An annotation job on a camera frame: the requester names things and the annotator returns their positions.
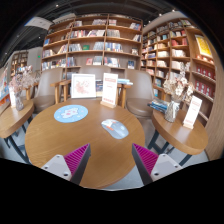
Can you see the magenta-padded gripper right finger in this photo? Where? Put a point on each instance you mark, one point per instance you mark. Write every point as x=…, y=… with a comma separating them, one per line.
x=146, y=159

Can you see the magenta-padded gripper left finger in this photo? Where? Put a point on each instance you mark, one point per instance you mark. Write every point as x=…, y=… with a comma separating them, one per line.
x=75, y=160

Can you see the grey computer mouse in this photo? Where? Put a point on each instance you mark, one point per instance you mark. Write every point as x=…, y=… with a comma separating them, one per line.
x=115, y=129

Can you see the round light blue mouse pad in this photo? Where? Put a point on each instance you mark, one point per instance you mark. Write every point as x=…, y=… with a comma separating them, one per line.
x=70, y=113

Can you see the round wooden side table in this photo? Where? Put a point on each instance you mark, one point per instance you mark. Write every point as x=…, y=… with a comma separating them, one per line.
x=15, y=118
x=176, y=133

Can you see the stack of dark books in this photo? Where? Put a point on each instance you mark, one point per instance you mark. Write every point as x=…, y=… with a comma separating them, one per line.
x=158, y=105

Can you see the glass vase with dried flowers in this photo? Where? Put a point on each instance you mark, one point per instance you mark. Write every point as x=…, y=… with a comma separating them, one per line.
x=19, y=96
x=172, y=110

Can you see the brown armchair with wooden arms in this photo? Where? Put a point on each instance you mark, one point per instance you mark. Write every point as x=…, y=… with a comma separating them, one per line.
x=140, y=96
x=95, y=70
x=45, y=90

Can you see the small white red table sign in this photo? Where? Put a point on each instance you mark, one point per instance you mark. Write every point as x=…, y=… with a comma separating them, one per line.
x=192, y=111
x=12, y=97

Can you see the white framed floral picture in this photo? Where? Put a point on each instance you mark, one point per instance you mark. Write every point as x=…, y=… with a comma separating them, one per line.
x=83, y=86

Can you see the dark upright book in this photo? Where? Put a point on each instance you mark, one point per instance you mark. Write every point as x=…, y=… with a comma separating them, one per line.
x=99, y=88

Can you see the white red sign, wooden base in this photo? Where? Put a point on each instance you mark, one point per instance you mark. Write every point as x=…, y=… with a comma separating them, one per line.
x=109, y=88

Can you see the stack of light blue books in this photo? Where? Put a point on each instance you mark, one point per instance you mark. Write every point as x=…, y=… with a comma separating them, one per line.
x=125, y=81

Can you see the orange display shelf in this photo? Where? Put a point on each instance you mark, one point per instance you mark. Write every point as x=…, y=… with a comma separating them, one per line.
x=4, y=88

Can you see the distant wooden bookshelf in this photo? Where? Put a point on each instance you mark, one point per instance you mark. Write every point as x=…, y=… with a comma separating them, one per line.
x=19, y=61

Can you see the curved wooden bookshelf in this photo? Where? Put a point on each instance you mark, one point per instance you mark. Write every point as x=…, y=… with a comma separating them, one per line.
x=176, y=50

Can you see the wide wooden bookshelf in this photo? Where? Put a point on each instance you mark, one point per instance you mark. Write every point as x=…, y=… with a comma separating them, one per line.
x=91, y=40

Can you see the white ceiling panel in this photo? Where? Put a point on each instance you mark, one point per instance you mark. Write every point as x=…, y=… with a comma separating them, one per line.
x=39, y=22

